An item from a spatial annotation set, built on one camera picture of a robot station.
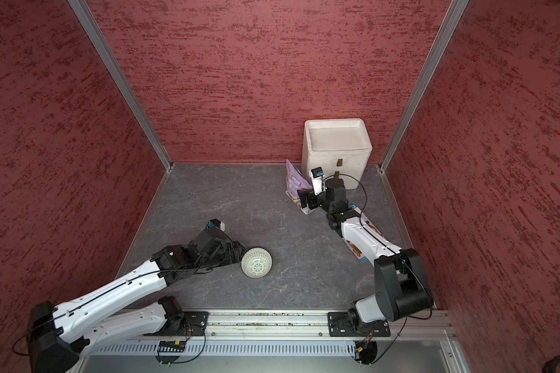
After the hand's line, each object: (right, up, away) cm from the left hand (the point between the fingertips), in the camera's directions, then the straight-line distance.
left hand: (234, 256), depth 77 cm
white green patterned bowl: (+7, -5, +10) cm, 13 cm away
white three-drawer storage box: (+39, +42, +18) cm, 60 cm away
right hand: (+26, +23, +11) cm, 37 cm away
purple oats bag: (+21, +26, +15) cm, 37 cm away
